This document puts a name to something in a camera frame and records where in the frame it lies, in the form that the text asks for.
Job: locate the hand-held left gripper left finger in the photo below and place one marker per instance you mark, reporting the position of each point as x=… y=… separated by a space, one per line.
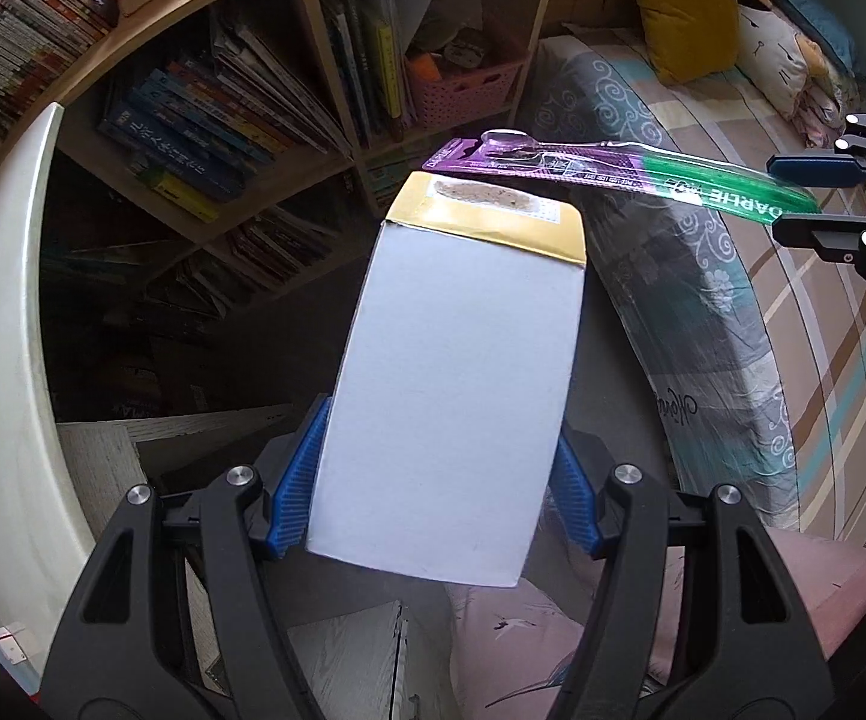
x=298 y=487

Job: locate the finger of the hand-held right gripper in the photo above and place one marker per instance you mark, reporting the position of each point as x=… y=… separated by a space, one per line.
x=815 y=169
x=826 y=234

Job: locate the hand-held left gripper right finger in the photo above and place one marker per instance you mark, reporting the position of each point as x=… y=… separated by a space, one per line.
x=575 y=499

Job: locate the white box with yellow flap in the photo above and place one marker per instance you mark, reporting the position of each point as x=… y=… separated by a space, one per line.
x=440 y=390

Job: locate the purple green toothbrush package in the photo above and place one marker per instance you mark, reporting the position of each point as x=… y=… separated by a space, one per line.
x=590 y=165

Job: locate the white cat face pillow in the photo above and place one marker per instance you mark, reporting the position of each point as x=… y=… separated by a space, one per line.
x=774 y=52

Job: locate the light wooden board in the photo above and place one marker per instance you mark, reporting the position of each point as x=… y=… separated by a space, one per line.
x=178 y=427

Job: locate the patterned bed sheet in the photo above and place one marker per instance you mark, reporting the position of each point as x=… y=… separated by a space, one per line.
x=703 y=315

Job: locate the blue pillow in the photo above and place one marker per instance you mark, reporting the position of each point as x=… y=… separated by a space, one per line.
x=815 y=11

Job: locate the yellow pillow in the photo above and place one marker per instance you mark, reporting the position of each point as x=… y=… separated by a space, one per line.
x=684 y=7

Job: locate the pink plastic basket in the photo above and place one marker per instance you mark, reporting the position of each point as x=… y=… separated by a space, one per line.
x=463 y=94

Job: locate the row of blue books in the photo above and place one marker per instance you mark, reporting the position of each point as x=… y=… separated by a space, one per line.
x=185 y=135

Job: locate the pile of leaning magazines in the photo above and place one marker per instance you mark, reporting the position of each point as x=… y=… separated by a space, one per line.
x=275 y=82

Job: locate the row of upright books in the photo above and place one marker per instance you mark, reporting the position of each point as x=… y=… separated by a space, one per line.
x=373 y=60

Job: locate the light wooden bookshelf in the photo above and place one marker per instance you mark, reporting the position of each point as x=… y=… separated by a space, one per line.
x=302 y=15

